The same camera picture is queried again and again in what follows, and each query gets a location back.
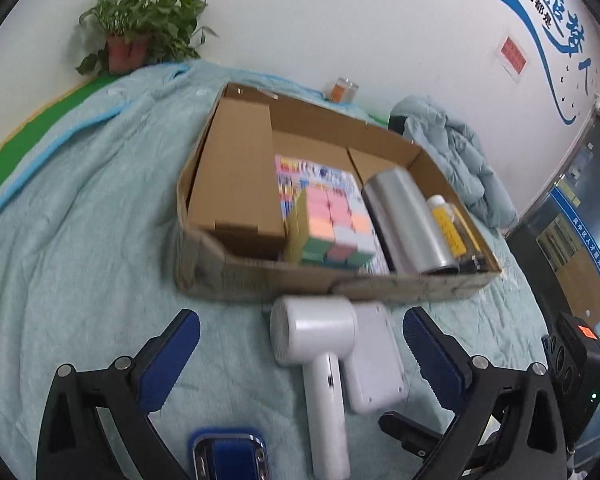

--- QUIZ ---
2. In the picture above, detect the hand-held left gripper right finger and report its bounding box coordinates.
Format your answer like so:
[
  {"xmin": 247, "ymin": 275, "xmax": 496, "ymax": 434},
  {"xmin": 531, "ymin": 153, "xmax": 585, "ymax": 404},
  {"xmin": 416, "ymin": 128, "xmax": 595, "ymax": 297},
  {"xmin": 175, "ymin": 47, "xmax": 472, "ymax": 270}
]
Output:
[{"xmin": 402, "ymin": 306, "xmax": 567, "ymax": 480}]

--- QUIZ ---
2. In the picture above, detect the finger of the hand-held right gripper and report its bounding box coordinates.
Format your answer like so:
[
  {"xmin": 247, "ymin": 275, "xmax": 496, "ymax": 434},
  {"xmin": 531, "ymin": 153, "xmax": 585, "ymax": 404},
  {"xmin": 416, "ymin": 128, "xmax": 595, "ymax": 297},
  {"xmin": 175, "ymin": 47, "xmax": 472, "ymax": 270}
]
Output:
[{"xmin": 378, "ymin": 410, "xmax": 456, "ymax": 458}]

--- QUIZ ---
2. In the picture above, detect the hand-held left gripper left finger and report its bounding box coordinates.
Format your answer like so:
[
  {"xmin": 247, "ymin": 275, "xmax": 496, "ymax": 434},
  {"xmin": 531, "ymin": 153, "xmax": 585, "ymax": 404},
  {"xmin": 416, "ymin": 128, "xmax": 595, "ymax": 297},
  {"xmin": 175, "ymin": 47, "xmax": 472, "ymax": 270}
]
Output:
[{"xmin": 36, "ymin": 308, "xmax": 202, "ymax": 480}]

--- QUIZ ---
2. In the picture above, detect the white hair dryer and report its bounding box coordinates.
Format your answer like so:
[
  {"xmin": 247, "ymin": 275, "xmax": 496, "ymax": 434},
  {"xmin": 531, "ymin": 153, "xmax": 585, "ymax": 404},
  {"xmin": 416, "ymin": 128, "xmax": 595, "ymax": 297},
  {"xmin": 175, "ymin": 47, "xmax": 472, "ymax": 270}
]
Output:
[{"xmin": 269, "ymin": 295, "xmax": 358, "ymax": 480}]

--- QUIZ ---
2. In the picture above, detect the bottle with yellow label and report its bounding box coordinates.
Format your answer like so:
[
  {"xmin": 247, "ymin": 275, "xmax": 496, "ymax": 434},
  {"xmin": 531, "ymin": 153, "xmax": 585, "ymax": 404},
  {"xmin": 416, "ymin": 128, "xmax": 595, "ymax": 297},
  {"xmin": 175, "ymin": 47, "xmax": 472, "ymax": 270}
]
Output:
[{"xmin": 426, "ymin": 195, "xmax": 483, "ymax": 273}]

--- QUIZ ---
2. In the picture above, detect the silver metal cylinder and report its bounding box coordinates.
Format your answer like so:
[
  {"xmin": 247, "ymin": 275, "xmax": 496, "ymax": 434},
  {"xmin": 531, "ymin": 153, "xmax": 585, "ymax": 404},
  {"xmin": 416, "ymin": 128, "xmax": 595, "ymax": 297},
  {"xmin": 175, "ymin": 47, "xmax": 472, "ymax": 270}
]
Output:
[{"xmin": 362, "ymin": 169, "xmax": 463, "ymax": 276}]

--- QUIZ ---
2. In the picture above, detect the pastel puzzle cube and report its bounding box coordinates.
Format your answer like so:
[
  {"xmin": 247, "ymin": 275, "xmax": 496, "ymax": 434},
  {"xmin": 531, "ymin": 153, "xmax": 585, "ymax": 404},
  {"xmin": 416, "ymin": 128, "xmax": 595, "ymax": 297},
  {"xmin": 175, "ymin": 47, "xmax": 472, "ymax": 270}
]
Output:
[{"xmin": 284, "ymin": 185, "xmax": 378, "ymax": 270}]

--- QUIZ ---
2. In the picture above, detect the brown cardboard box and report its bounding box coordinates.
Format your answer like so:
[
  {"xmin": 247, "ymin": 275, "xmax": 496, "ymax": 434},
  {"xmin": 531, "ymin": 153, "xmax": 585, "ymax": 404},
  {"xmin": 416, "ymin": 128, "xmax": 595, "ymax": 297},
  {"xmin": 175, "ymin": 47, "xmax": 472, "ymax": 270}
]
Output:
[{"xmin": 174, "ymin": 81, "xmax": 503, "ymax": 303}]

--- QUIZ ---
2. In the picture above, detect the white flat device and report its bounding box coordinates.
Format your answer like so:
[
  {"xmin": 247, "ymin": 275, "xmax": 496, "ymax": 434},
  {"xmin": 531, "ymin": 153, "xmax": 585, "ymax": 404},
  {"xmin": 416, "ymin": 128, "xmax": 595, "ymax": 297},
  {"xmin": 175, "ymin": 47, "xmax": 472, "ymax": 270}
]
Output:
[{"xmin": 342, "ymin": 301, "xmax": 411, "ymax": 415}]

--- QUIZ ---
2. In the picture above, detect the blue chrome-rimmed object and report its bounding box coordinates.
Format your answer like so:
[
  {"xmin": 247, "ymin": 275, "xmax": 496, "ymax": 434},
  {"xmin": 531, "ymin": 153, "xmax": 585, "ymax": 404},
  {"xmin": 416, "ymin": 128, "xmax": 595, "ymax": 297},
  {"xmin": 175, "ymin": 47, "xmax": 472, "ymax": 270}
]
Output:
[{"xmin": 187, "ymin": 426, "xmax": 270, "ymax": 480}]

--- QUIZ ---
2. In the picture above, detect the dark display board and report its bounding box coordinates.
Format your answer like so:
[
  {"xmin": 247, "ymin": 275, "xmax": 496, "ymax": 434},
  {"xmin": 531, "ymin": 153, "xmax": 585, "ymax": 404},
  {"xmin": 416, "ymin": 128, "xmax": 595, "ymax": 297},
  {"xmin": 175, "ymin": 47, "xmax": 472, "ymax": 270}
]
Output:
[{"xmin": 507, "ymin": 110, "xmax": 600, "ymax": 356}]

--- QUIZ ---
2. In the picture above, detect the crumpled light blue blanket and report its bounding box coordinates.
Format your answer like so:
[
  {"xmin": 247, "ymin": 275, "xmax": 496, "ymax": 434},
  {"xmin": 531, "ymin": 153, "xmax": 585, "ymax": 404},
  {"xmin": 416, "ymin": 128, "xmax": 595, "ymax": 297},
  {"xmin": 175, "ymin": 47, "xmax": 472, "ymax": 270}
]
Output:
[{"xmin": 389, "ymin": 94, "xmax": 521, "ymax": 228}]

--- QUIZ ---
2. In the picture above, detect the green mat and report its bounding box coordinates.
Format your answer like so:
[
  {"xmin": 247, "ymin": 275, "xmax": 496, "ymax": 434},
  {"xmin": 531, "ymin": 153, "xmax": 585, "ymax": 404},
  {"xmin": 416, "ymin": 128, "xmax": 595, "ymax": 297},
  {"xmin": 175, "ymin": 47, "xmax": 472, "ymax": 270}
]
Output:
[{"xmin": 0, "ymin": 77, "xmax": 116, "ymax": 216}]

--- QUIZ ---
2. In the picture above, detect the glass jar with orange label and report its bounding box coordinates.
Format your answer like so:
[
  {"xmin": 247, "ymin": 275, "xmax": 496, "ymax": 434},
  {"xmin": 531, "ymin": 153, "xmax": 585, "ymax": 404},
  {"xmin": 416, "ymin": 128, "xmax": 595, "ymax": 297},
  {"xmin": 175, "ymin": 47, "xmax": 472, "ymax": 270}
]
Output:
[{"xmin": 324, "ymin": 77, "xmax": 359, "ymax": 103}]

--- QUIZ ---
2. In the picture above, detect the green potted plant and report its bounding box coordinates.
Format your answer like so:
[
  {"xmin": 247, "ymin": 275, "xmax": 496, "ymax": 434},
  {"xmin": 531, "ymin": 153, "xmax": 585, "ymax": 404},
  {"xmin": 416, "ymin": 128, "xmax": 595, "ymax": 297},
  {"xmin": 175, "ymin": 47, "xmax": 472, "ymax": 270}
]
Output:
[{"xmin": 75, "ymin": 0, "xmax": 220, "ymax": 77}]

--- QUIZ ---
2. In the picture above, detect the red wall notice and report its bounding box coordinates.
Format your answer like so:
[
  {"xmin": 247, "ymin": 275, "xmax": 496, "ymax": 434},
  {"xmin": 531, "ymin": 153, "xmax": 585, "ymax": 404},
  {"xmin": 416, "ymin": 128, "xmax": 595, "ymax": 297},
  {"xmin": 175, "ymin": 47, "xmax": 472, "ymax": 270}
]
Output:
[{"xmin": 495, "ymin": 35, "xmax": 530, "ymax": 83}]

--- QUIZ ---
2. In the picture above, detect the blue wall decal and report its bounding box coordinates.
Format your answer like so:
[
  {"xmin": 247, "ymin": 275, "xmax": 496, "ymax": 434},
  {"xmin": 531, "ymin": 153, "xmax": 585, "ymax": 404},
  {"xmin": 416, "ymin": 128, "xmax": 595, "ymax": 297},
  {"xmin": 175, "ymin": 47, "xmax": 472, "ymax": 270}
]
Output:
[{"xmin": 452, "ymin": 0, "xmax": 600, "ymax": 126}]

